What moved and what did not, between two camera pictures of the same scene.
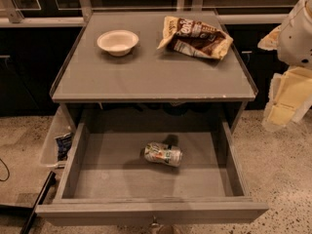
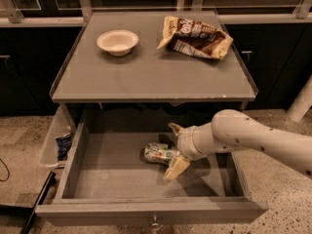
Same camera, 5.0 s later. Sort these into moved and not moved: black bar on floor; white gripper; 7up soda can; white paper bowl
Moved: white gripper
Not moved: 7up soda can; white paper bowl; black bar on floor
